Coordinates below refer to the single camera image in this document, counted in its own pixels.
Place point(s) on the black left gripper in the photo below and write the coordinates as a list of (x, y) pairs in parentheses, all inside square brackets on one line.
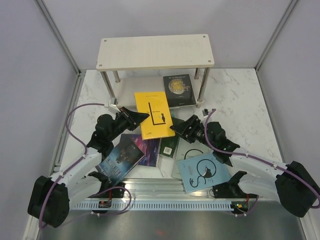
[(133, 118)]

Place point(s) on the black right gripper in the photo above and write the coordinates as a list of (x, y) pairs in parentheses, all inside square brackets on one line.
[(194, 122)]

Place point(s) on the dark green hardcover book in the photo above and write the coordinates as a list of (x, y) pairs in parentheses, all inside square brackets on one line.
[(168, 146)]

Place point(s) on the yellow paperback book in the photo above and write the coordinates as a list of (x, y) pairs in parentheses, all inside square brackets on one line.
[(158, 124)]

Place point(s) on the purple galaxy cover book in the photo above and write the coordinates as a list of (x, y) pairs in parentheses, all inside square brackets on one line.
[(150, 148)]

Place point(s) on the black Moon and Sixpence book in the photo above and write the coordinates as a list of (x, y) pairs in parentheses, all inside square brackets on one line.
[(179, 91)]

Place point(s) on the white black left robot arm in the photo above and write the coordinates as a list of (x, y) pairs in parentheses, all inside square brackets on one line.
[(95, 151)]

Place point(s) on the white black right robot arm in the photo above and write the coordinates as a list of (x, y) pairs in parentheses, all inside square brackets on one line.
[(289, 184)]

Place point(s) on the pale green thin book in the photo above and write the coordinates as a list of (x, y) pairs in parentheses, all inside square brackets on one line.
[(185, 151)]

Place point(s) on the dark Wuthering Heights book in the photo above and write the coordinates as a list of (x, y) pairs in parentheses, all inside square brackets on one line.
[(121, 160)]

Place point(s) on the light blue cat cover book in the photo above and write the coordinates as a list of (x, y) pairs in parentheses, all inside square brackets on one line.
[(202, 172)]

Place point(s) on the white two-tier wooden shelf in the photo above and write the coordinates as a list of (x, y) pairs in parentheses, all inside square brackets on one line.
[(163, 52)]

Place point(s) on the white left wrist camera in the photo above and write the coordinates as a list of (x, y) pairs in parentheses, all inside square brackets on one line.
[(112, 105)]

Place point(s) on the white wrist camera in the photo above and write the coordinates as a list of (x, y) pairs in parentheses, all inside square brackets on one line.
[(112, 105), (205, 112)]

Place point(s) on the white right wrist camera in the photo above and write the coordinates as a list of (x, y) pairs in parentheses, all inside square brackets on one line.
[(205, 112)]

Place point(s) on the aluminium frame post left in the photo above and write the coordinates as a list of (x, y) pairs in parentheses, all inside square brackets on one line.
[(57, 34)]

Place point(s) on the aluminium frame post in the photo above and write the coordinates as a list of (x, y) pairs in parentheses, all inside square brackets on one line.
[(275, 34), (57, 34)]

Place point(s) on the aluminium mounting rail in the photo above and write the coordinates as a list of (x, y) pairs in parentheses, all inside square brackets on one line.
[(100, 186)]

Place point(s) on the white slotted cable duct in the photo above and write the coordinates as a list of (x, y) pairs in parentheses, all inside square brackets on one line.
[(144, 205)]

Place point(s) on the aluminium frame post right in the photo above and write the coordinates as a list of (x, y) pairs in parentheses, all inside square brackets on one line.
[(275, 34)]

